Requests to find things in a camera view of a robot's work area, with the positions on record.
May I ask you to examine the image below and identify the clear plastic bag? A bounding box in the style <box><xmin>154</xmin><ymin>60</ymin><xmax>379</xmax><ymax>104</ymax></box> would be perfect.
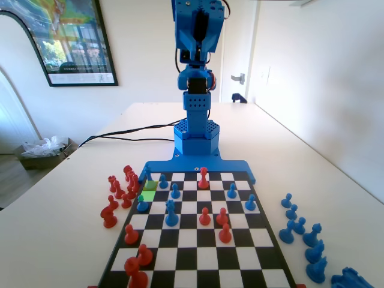
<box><xmin>20</xmin><ymin>135</ymin><xmax>70</xmax><ymax>158</ymax></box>

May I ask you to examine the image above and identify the black white chessboard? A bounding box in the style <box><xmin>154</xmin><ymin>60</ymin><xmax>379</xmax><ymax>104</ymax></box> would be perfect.
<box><xmin>95</xmin><ymin>170</ymin><xmax>298</xmax><ymax>288</ymax></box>

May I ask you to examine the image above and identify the red piece top row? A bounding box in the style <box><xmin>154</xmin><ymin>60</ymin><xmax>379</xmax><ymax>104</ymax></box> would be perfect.
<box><xmin>197</xmin><ymin>166</ymin><xmax>209</xmax><ymax>190</ymax></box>

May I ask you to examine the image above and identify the white arched board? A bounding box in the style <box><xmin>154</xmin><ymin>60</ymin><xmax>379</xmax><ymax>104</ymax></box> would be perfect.
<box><xmin>0</xmin><ymin>11</ymin><xmax>50</xmax><ymax>155</ymax></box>

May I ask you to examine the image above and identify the white door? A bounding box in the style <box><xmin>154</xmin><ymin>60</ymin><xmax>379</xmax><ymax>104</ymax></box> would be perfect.
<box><xmin>220</xmin><ymin>0</ymin><xmax>259</xmax><ymax>103</ymax></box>

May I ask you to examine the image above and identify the blue printed part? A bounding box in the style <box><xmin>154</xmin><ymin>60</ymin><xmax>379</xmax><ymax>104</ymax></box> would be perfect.
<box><xmin>331</xmin><ymin>266</ymin><xmax>377</xmax><ymax>288</ymax></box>

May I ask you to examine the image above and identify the tall blue piece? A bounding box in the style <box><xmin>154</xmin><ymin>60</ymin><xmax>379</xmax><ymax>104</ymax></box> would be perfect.
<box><xmin>164</xmin><ymin>199</ymin><xmax>180</xmax><ymax>228</ymax></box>

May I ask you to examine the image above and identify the blue base mounting plate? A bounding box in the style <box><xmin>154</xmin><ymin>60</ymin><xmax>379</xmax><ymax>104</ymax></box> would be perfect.
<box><xmin>140</xmin><ymin>148</ymin><xmax>258</xmax><ymax>185</ymax></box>

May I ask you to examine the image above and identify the brown cardboard box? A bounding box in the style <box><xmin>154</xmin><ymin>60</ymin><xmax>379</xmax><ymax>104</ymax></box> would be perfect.
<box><xmin>14</xmin><ymin>137</ymin><xmax>79</xmax><ymax>171</ymax></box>

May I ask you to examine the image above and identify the red pieces bottom left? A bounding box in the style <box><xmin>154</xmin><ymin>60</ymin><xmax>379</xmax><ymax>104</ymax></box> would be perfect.
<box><xmin>124</xmin><ymin>257</ymin><xmax>149</xmax><ymax>288</ymax></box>

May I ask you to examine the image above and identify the black framed poster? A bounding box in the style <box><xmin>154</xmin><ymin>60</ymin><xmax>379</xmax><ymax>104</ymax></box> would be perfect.
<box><xmin>0</xmin><ymin>0</ymin><xmax>119</xmax><ymax>88</ymax></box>

